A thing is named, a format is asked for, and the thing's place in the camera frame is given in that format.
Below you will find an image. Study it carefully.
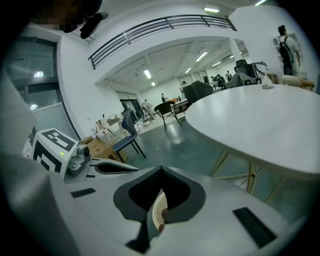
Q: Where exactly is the black head-worn camera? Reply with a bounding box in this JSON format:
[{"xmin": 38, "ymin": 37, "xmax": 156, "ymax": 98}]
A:
[{"xmin": 79, "ymin": 10, "xmax": 110, "ymax": 40}]

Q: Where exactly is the person's head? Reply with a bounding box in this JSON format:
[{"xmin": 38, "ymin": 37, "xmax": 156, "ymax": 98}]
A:
[{"xmin": 31, "ymin": 0, "xmax": 106, "ymax": 34}]

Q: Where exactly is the brown cardboard box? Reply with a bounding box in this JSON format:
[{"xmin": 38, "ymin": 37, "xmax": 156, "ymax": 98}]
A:
[{"xmin": 79, "ymin": 136, "xmax": 129, "ymax": 164}]

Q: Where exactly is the cream plastic basket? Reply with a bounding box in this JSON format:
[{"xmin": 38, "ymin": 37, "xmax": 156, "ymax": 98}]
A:
[{"xmin": 151, "ymin": 186, "xmax": 169, "ymax": 232}]

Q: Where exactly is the black framed window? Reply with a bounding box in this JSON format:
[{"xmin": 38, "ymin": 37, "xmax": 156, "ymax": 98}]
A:
[{"xmin": 119, "ymin": 98, "xmax": 141, "ymax": 121}]

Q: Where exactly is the blue chair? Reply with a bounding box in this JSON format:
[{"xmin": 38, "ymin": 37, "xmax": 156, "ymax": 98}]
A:
[{"xmin": 112, "ymin": 110, "xmax": 148, "ymax": 160}]

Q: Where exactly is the small grey item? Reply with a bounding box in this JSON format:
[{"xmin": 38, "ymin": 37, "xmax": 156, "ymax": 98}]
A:
[{"xmin": 259, "ymin": 74, "xmax": 275, "ymax": 90}]

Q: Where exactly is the wooden side box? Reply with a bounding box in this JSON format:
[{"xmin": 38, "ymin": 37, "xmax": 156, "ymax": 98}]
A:
[{"xmin": 265, "ymin": 72, "xmax": 280, "ymax": 85}]

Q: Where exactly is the white long table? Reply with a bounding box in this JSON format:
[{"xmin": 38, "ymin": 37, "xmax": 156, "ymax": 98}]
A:
[{"xmin": 169, "ymin": 98, "xmax": 189, "ymax": 111}]

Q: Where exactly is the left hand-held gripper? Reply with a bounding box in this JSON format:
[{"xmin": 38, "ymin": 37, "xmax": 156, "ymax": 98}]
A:
[{"xmin": 21, "ymin": 126, "xmax": 140, "ymax": 181}]

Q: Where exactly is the black wire chair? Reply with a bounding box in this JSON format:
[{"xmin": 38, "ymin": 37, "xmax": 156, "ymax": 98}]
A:
[{"xmin": 153, "ymin": 100, "xmax": 187, "ymax": 134}]

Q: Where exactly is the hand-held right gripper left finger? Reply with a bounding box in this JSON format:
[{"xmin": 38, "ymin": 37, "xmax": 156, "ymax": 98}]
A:
[{"xmin": 56, "ymin": 164, "xmax": 163, "ymax": 256}]

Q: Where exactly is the black office chair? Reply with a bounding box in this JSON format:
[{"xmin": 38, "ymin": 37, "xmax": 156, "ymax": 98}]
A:
[{"xmin": 234, "ymin": 59, "xmax": 251, "ymax": 75}]

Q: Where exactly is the beige handbag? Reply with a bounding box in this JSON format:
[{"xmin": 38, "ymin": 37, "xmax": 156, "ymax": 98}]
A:
[{"xmin": 95, "ymin": 116, "xmax": 112, "ymax": 132}]

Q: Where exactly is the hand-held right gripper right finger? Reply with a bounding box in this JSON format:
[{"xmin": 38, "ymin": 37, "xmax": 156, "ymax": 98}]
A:
[{"xmin": 149, "ymin": 164, "xmax": 304, "ymax": 256}]

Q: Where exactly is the round white table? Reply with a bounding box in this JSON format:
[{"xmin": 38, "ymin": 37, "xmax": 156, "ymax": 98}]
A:
[{"xmin": 185, "ymin": 83, "xmax": 320, "ymax": 204}]

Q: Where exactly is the large glass window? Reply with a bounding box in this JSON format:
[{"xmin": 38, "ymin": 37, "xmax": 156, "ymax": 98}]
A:
[{"xmin": 3, "ymin": 36, "xmax": 85, "ymax": 143}]

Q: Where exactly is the black balcony railing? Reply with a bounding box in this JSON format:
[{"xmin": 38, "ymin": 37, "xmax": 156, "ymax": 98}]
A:
[{"xmin": 87, "ymin": 14, "xmax": 238, "ymax": 71}]

